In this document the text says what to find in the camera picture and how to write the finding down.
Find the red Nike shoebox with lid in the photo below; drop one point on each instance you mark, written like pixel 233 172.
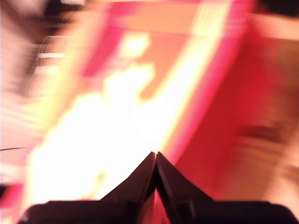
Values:
pixel 233 112

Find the white wrapping paper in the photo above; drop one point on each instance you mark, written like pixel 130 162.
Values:
pixel 105 130

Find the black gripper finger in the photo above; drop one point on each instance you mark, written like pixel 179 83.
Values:
pixel 137 186
pixel 172 186

